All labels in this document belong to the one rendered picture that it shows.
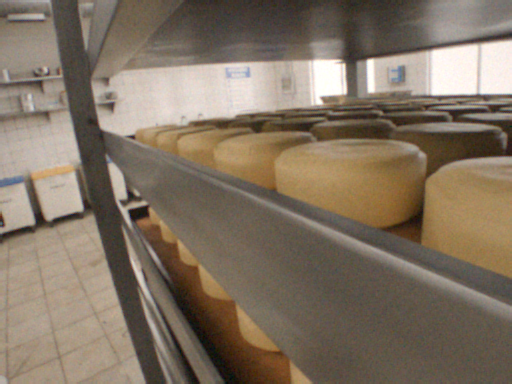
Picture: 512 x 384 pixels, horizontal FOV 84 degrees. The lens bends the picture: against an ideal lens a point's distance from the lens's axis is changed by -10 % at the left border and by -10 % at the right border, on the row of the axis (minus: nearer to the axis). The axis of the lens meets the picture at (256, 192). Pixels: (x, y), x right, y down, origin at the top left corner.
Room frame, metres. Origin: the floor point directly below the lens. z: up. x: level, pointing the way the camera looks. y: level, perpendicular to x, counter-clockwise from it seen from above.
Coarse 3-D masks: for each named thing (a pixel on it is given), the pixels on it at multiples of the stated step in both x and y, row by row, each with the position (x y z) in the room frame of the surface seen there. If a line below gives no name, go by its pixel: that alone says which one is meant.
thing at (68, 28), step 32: (64, 0) 0.36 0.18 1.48; (64, 32) 0.36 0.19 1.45; (64, 64) 0.35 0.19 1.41; (96, 128) 0.36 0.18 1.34; (96, 160) 0.36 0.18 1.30; (96, 192) 0.35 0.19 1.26; (96, 224) 0.35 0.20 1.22; (128, 256) 0.36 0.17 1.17; (128, 288) 0.36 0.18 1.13; (128, 320) 0.35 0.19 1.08
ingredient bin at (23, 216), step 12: (0, 180) 3.66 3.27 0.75; (12, 180) 3.65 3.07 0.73; (0, 192) 3.47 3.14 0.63; (12, 192) 3.55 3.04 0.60; (24, 192) 3.64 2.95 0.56; (0, 204) 3.44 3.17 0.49; (12, 204) 3.53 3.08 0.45; (24, 204) 3.61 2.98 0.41; (12, 216) 3.50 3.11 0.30; (24, 216) 3.59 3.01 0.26; (0, 228) 3.39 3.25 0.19; (12, 228) 3.48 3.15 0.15; (0, 240) 3.36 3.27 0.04
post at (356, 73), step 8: (352, 64) 0.57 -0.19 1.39; (360, 64) 0.57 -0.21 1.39; (352, 72) 0.58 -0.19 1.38; (360, 72) 0.57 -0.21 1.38; (352, 80) 0.58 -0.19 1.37; (360, 80) 0.57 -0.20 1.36; (352, 88) 0.58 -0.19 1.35; (360, 88) 0.57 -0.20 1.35; (368, 88) 0.58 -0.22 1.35; (352, 96) 0.58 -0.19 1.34; (360, 96) 0.57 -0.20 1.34
